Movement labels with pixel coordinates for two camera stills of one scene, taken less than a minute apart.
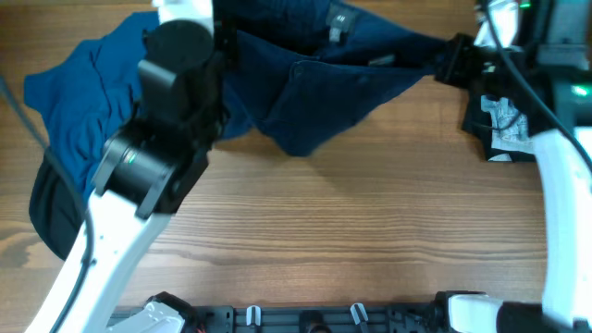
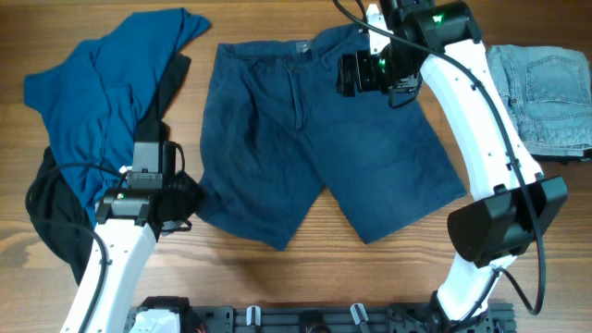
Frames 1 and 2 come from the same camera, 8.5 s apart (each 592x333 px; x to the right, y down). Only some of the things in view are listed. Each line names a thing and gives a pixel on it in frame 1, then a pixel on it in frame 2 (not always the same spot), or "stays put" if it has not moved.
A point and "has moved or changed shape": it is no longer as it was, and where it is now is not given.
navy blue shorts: (304, 70) has moved or changed shape
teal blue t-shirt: (89, 93) stays put
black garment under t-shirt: (55, 210) stays put
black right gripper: (462, 48) to (365, 82)
